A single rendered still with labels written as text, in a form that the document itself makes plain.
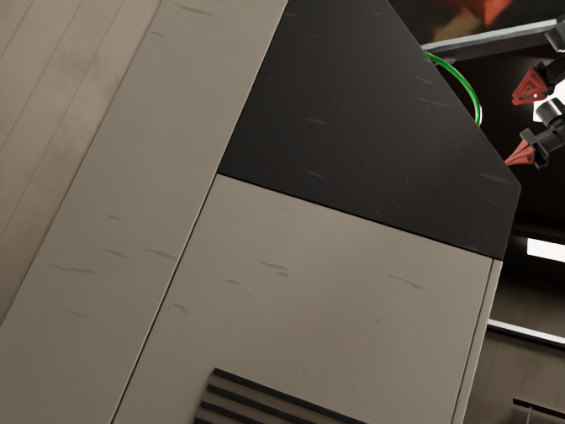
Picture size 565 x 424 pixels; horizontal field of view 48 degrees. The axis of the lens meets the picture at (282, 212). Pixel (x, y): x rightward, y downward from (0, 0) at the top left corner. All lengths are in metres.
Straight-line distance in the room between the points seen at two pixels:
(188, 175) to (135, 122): 0.17
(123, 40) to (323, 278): 2.20
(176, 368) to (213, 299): 0.14
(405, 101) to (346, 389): 0.59
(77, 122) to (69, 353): 1.87
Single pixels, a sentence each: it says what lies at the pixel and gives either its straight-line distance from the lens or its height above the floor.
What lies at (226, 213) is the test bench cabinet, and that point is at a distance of 1.25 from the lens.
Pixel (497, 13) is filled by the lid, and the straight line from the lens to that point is 2.16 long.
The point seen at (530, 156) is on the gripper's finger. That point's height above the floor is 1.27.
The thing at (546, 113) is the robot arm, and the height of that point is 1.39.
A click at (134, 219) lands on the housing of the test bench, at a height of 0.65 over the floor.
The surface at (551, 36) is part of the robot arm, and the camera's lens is 1.79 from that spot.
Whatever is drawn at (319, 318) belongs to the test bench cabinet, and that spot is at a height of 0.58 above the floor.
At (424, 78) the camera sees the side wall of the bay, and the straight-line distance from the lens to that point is 1.38.
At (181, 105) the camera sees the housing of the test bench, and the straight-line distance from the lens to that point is 1.37.
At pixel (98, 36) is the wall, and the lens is 3.07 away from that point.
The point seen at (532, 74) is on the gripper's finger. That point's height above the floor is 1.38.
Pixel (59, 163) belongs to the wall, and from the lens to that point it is 2.96.
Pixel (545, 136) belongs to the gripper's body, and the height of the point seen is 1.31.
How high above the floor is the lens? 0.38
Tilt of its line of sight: 17 degrees up
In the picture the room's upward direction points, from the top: 21 degrees clockwise
